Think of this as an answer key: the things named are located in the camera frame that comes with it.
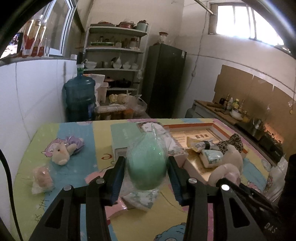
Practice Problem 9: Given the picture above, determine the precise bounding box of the cream plush bunny toy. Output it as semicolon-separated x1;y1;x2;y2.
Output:
52;142;77;166

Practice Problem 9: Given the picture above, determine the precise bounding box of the tan plush in plastic bag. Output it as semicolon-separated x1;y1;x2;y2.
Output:
31;166;54;195

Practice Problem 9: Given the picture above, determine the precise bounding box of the floral white box lid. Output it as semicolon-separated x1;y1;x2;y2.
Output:
137;121;188;167

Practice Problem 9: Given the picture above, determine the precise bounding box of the orange rimmed cardboard tray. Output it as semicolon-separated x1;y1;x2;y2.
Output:
164;123;247;185

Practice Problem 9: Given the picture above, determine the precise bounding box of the leopard print fabric bow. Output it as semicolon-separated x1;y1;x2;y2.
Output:
217;133;243;154

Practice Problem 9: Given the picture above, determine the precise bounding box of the black refrigerator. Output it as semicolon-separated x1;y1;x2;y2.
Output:
142;44;187;118

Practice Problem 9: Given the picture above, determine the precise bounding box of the black cable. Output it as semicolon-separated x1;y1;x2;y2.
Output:
0;149;24;241

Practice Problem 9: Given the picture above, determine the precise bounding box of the brown cardboard wall panel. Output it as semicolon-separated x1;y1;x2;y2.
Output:
212;64;296;137

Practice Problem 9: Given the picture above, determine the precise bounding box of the pink white plush toy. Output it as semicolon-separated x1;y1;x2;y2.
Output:
208;145;243;186

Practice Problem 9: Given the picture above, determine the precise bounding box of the kitchen counter with bottles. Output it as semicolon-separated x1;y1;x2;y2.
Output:
185;100;284;166

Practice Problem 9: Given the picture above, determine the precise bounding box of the plastic bag of vegetables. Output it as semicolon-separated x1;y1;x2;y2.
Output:
95;93;150;121

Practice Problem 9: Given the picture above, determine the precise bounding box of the green soft ball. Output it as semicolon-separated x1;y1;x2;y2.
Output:
125;129;169;191

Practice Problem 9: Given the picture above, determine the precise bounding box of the row of drink bottles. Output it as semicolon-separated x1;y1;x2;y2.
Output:
21;15;46;58

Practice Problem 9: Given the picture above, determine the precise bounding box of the mint green cardboard box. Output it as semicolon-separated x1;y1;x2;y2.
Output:
110;122;143;162

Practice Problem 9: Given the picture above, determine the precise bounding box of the colourful cartoon play mat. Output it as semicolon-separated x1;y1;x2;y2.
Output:
11;117;271;241

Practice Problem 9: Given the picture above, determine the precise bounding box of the blue water jug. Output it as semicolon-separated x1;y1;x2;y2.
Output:
64;64;95;122

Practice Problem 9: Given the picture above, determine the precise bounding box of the glass jar on refrigerator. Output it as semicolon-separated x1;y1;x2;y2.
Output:
158;32;168;44

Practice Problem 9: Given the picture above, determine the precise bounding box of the window with bright light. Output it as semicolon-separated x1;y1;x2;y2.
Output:
208;2;291;54

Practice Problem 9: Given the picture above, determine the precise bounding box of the packaged item with black band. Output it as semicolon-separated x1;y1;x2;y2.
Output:
187;137;214;153

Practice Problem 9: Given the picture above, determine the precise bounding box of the white metal shelf rack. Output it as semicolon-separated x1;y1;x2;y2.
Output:
83;22;148;95

